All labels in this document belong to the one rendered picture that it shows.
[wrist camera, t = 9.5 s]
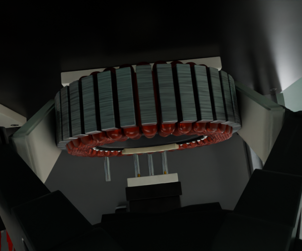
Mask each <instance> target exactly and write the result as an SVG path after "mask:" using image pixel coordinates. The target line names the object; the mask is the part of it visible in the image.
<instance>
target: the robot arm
mask: <svg viewBox="0 0 302 251"><path fill-rule="evenodd" d="M234 83H235V89H236V95H237V102H238V108H239V114H240V120H241V128H240V130H238V131H237V133H238V134H239V135H240V137H241V138H242V139H243V140H244V141H245V142H246V143H247V144H248V146H249V147H250V148H251V149H252V150H253V151H254V152H255V153H256V155H257V156H259V158H260V159H261V160H262V161H263V162H264V167H263V169H255V170H254V172H253V174H252V175H251V177H250V179H249V181H248V183H247V185H246V187H245V189H244V191H243V193H242V195H241V197H240V199H239V200H238V202H237V204H236V206H235V208H234V210H225V209H222V208H221V206H220V204H219V202H214V203H205V204H195V205H189V206H185V207H181V208H178V209H174V210H170V211H167V212H163V213H151V212H121V213H112V214H103V215H102V219H101V222H100V223H97V224H94V225H91V224H90V222H89V221H88V220H87V219H86V218H85V217H84V216H83V215H82V214H81V213H80V212H79V211H78V209H77V208H76V207H75V206H74V205H73V204H72V203H71V202H70V201H69V200H68V199H67V198H66V197H65V195H64V194H63V193H62V192H61V191H59V190H56V191H54V192H50V191H49V189H48V188H47V187H46V186H45V185H44V183H45V181H46V179H47V177H48V175H49V173H50V172H51V170H52V168H53V166H54V164H55V162H56V160H57V159H58V157H59V155H60V153H61V151H62V149H60V148H58V147H57V143H56V122H55V101H54V99H51V100H49V101H48V102H47V103H46V104H45V105H44V106H43V107H42V108H41V109H40V110H39V111H38V112H37V113H36V114H35V115H33V116H32V117H31V118H30V119H29V120H28V121H27V122H26V123H25V124H24V125H23V126H22V127H21V128H20V129H19V130H18V131H16V132H14V133H12V134H11V135H10V136H9V137H7V134H6V130H5V127H3V126H0V216H1V219H2V221H3V223H4V226H5V228H6V230H7V232H8V235H9V237H10V239H11V242H12V244H13V246H14V248H15V251H302V111H297V112H293V111H291V110H290V109H287V108H286V107H284V106H282V105H278V104H276V103H275V102H273V101H271V100H270V99H268V98H266V97H264V96H263V95H261V94H259V93H258V92H256V91H254V90H252V89H251V88H249V87H247V86H246V85H244V84H242V83H241V82H239V81H234Z"/></svg>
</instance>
